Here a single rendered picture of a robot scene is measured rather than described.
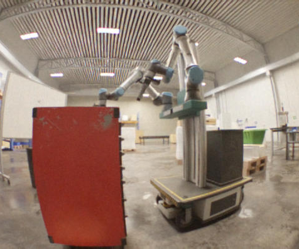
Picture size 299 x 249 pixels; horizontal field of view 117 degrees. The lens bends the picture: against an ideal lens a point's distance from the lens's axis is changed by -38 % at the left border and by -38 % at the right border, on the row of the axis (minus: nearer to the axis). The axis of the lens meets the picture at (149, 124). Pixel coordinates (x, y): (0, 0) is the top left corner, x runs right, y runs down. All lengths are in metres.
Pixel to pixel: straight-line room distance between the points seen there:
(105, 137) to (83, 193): 0.31
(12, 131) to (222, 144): 3.18
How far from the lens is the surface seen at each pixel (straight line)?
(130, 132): 8.22
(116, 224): 0.85
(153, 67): 1.09
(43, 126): 0.79
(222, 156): 1.34
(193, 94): 1.14
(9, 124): 3.04
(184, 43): 1.20
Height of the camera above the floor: 0.79
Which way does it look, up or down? 5 degrees up
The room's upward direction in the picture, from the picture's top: 1 degrees counter-clockwise
